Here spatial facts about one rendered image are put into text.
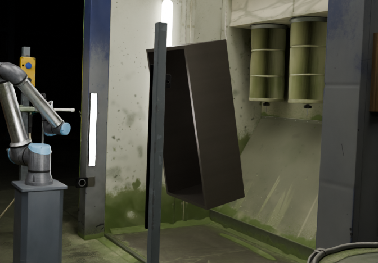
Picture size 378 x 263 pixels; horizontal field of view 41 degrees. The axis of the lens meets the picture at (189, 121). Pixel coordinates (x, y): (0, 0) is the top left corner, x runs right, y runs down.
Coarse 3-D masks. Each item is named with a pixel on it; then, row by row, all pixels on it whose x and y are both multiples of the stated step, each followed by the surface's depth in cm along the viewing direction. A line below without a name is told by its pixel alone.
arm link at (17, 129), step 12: (0, 84) 339; (0, 96) 342; (12, 96) 344; (12, 108) 345; (12, 120) 347; (12, 132) 350; (24, 132) 354; (12, 144) 352; (24, 144) 352; (12, 156) 356
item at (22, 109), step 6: (24, 108) 409; (30, 108) 412; (54, 108) 423; (60, 108) 426; (66, 108) 429; (72, 108) 431; (30, 114) 413; (30, 120) 413; (30, 126) 414; (30, 132) 414
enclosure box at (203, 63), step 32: (192, 64) 355; (224, 64) 370; (192, 96) 357; (224, 96) 372; (192, 128) 430; (224, 128) 374; (192, 160) 432; (224, 160) 376; (192, 192) 417; (224, 192) 378
